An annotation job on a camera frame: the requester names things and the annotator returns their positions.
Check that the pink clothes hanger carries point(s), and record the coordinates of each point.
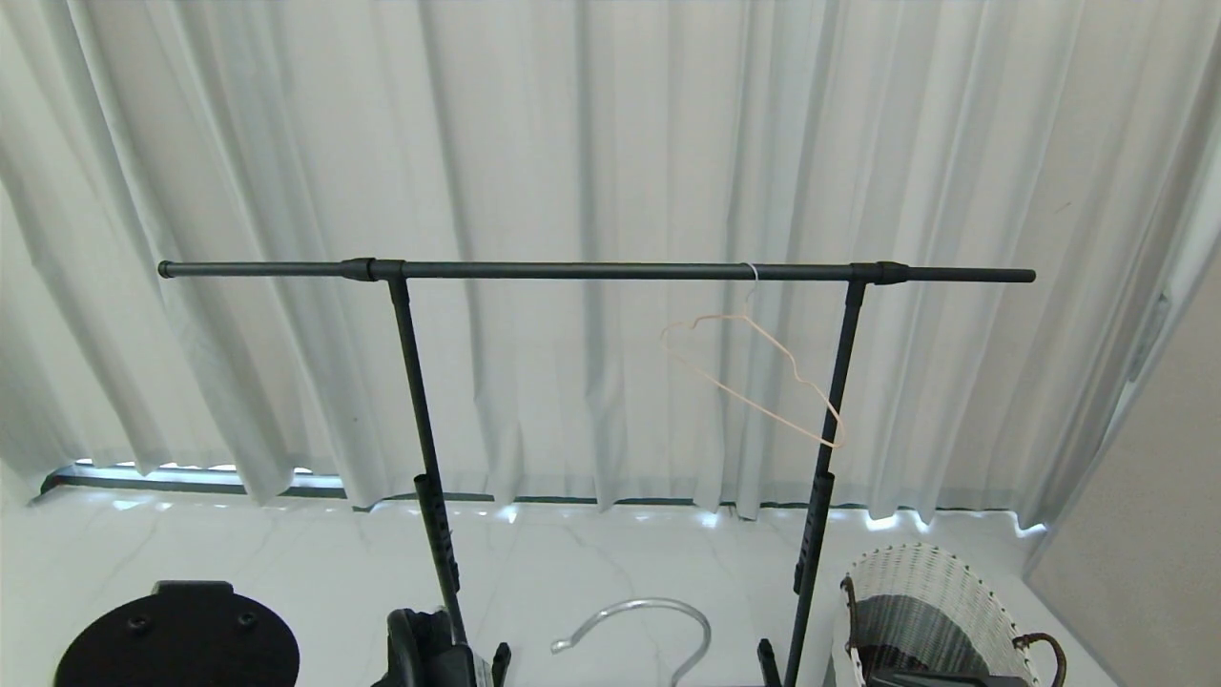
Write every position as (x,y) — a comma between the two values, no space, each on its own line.
(725,316)
(630,603)

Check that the black clothes rack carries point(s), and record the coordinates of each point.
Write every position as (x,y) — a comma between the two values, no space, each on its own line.
(620,272)

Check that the white laundry basket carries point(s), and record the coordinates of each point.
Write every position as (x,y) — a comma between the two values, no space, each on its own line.
(916,572)

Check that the white curtain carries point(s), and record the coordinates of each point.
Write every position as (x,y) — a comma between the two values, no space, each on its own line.
(572,143)

